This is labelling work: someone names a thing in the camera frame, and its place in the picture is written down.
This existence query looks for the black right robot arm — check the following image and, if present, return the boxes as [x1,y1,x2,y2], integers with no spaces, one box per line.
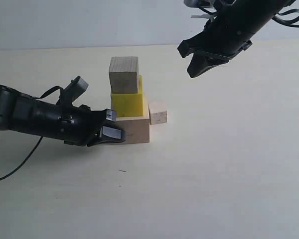
[177,0,293,78]

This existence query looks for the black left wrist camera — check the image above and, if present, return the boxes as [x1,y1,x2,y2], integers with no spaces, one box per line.
[57,76,89,106]

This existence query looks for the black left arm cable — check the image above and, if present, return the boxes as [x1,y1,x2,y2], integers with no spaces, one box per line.
[0,86,65,182]

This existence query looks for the small wooden cube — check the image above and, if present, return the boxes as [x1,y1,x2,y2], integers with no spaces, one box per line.
[149,101,167,125]

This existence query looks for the white tape strip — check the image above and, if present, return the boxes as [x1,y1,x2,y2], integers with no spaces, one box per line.
[191,13,217,21]

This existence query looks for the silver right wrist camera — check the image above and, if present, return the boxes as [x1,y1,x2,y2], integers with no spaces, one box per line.
[183,0,216,9]

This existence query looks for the medium wooden cube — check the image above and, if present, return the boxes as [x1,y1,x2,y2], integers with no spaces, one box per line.
[108,56,139,94]

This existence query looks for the large wooden cube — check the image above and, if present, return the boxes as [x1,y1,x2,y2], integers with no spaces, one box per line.
[116,96,150,144]

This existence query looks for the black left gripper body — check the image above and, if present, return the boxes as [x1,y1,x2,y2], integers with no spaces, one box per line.
[11,93,116,147]

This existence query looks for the yellow block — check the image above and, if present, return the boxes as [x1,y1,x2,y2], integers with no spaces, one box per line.
[110,75,145,118]

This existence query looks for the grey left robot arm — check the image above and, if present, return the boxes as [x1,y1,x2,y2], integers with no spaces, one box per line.
[0,85,126,147]

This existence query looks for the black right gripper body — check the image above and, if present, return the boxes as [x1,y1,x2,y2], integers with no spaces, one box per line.
[177,4,253,61]

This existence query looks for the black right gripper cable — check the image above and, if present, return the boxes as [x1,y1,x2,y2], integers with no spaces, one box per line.
[271,8,299,28]

